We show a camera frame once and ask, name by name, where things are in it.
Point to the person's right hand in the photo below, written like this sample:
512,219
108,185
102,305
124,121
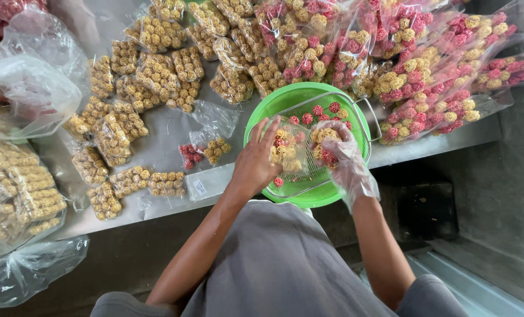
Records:
350,169

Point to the person's left hand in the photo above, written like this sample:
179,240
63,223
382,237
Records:
251,167

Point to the person's right fingers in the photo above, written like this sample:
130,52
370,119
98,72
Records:
345,141

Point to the handful of snack balls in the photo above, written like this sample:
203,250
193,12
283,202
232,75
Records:
325,145

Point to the clear bag with snack balls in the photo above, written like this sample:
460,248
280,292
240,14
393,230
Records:
290,152

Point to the loose red and yellow balls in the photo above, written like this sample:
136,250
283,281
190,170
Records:
318,110

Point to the green plastic basin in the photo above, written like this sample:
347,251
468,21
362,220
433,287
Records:
279,103

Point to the pile of red-yellow snack packets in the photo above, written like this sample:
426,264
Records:
402,70

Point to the black box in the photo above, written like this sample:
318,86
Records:
427,211

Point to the loose empty clear bags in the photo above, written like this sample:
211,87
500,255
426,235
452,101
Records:
215,116

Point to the small half-filled snack packet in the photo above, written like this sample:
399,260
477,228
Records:
209,152

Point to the person's grey clothing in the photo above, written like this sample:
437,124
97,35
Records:
279,264

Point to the pack of bags with label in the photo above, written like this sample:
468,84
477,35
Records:
209,182

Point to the grey metal step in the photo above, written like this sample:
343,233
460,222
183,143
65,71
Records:
464,286

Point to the pile of yellow snack packets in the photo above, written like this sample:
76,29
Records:
156,72

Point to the crumpled clear plastic bag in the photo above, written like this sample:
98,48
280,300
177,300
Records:
33,83

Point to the large bag of yellow rolls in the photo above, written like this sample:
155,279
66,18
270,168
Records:
15,193

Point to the empty clear plastic bag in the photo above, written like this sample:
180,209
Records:
28,271

